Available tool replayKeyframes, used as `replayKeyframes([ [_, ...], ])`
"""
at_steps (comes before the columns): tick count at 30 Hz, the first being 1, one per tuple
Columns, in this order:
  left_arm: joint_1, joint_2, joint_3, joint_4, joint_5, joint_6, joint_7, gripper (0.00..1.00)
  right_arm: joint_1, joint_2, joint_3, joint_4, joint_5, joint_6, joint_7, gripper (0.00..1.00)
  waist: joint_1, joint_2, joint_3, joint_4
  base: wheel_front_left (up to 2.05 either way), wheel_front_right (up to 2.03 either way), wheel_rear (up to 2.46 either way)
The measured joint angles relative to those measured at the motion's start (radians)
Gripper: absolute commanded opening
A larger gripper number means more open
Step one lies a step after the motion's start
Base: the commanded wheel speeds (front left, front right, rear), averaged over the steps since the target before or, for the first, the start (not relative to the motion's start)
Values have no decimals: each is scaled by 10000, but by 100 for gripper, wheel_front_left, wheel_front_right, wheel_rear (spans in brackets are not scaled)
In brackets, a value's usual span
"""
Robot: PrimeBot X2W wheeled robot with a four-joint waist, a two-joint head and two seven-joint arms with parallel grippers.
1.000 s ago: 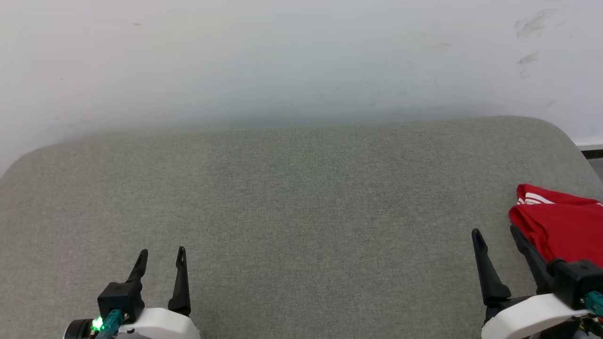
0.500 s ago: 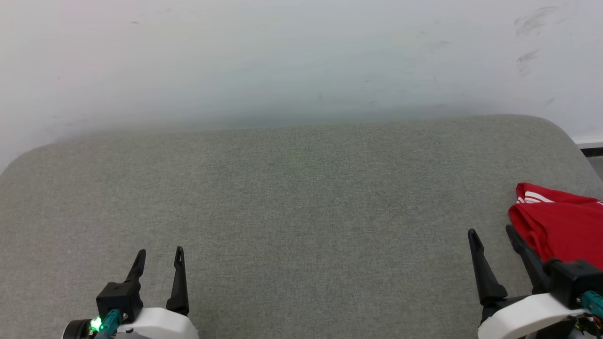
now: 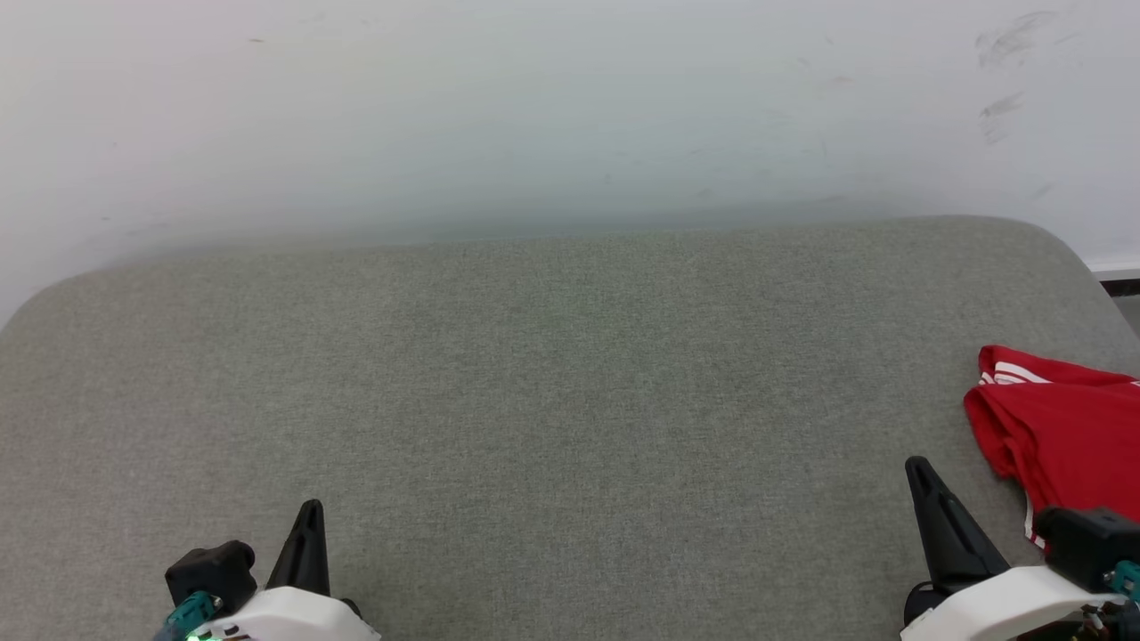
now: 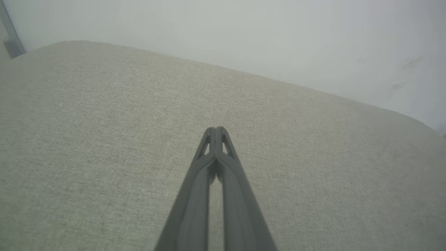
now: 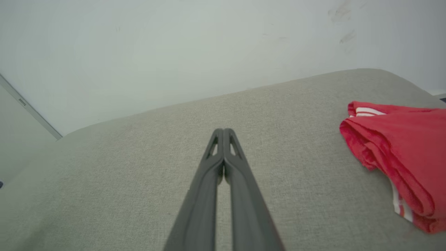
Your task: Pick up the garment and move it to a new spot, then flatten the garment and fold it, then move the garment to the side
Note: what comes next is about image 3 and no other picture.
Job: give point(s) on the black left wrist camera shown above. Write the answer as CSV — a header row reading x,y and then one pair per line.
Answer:
x,y
214,572

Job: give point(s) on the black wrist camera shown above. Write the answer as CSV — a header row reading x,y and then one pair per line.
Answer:
x,y
214,572
1087,545

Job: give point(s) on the grey fabric sofa cushion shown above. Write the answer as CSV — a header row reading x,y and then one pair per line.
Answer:
x,y
534,401

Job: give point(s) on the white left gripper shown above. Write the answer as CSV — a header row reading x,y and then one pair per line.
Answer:
x,y
294,619

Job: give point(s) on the dark wall baseboard strip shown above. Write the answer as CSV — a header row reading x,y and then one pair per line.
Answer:
x,y
1120,285

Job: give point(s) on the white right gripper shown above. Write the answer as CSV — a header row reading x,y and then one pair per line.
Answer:
x,y
989,610

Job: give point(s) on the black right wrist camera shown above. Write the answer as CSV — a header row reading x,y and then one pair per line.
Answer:
x,y
1087,545

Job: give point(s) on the red and white garment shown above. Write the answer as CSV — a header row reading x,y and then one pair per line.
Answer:
x,y
1069,427

